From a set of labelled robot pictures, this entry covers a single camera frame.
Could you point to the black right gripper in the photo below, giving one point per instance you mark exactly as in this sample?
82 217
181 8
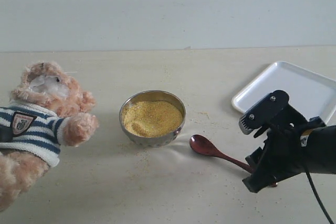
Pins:
294 146

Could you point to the dark red wooden spoon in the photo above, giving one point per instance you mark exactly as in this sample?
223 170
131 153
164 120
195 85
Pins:
205 147

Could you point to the teddy bear striped sweater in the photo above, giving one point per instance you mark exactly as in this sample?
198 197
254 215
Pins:
47 110

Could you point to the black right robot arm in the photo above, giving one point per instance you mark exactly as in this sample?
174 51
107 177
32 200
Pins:
294 145

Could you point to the yellow-brown granular powder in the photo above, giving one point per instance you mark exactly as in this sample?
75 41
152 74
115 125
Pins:
151 118

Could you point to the white square plastic tray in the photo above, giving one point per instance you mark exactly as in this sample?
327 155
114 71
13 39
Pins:
310 93

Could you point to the steel bowl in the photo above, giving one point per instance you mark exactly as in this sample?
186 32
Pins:
154 95

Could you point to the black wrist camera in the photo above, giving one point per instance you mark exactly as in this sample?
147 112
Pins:
259 116

